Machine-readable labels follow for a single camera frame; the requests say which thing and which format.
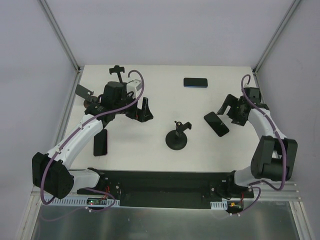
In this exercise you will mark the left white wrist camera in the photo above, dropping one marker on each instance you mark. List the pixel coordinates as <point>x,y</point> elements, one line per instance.
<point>133,87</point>

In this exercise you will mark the right aluminium frame post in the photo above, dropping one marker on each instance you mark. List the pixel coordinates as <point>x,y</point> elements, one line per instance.
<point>276,35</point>

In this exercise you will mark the black clamp phone stand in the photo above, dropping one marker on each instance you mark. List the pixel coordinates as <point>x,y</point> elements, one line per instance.
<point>117,69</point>

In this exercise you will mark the blue edged black phone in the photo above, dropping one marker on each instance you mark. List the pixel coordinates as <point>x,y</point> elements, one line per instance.
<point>195,82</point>

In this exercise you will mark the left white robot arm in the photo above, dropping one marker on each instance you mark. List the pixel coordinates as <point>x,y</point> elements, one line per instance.
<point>51,171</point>

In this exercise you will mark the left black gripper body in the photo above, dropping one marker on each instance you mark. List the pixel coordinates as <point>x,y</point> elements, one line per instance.
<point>139,111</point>

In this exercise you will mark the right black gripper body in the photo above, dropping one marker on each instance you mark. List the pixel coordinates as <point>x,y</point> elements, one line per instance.
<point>233,110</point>

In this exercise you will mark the left aluminium frame post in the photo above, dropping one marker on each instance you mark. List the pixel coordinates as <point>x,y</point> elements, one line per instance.
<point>59,34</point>

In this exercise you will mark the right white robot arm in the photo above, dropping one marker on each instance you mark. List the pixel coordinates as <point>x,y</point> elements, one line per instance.
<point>274,157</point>

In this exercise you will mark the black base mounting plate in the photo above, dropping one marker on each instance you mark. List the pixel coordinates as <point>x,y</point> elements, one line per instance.
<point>182,190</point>

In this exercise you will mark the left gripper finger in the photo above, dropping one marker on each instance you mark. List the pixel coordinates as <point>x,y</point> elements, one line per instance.
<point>140,115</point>
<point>147,113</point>

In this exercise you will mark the aluminium frame post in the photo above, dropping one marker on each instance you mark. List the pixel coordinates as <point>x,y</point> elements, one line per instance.
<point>59,34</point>
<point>276,35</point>

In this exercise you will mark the brown base phone stand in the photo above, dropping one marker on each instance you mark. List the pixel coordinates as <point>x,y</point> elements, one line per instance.
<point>87,95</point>

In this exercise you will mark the black round base phone stand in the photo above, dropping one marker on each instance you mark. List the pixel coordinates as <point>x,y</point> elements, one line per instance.
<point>176,139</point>

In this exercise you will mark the right white cable duct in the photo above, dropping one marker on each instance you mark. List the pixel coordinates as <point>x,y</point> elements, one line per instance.
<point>226,204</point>

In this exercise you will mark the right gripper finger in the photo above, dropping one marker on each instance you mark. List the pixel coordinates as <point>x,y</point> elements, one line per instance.
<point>234,116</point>
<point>232,102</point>

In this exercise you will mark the left white cable duct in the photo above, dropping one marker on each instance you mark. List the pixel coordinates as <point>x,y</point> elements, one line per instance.
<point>83,201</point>

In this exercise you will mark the black phone with red case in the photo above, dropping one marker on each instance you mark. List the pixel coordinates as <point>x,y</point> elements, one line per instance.
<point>100,143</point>

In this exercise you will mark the white cable duct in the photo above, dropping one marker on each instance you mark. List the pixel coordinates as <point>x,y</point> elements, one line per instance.
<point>83,201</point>
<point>226,204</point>

